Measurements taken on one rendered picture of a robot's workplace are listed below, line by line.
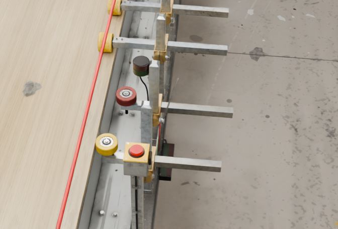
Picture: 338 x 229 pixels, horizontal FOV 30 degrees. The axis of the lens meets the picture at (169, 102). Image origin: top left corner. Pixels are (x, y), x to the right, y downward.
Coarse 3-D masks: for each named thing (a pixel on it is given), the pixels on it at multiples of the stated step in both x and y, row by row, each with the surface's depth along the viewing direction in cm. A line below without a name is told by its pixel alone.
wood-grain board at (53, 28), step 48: (0, 0) 282; (48, 0) 283; (96, 0) 284; (0, 48) 259; (48, 48) 260; (96, 48) 261; (0, 96) 240; (48, 96) 240; (96, 96) 241; (0, 144) 223; (48, 144) 223; (0, 192) 208; (48, 192) 209
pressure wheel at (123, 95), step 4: (120, 88) 244; (124, 88) 244; (128, 88) 244; (132, 88) 244; (116, 92) 242; (120, 92) 242; (124, 92) 241; (128, 92) 243; (132, 92) 242; (116, 96) 241; (120, 96) 240; (124, 96) 241; (128, 96) 241; (132, 96) 241; (136, 96) 243; (116, 100) 242; (120, 100) 240; (124, 100) 239; (128, 100) 239; (132, 100) 240; (120, 104) 241; (124, 104) 240; (128, 104) 241; (132, 104) 242
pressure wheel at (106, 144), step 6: (102, 138) 225; (108, 138) 226; (114, 138) 225; (96, 144) 223; (102, 144) 223; (108, 144) 224; (114, 144) 223; (102, 150) 222; (108, 150) 222; (114, 150) 224
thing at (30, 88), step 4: (28, 84) 243; (32, 84) 244; (36, 84) 243; (40, 84) 244; (24, 88) 243; (28, 88) 241; (32, 88) 242; (36, 88) 242; (40, 88) 243; (24, 92) 241; (28, 92) 241; (32, 92) 240
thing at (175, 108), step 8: (136, 104) 244; (176, 104) 245; (184, 104) 245; (192, 104) 245; (168, 112) 245; (176, 112) 245; (184, 112) 244; (192, 112) 244; (200, 112) 244; (208, 112) 243; (216, 112) 243; (224, 112) 242; (232, 112) 242
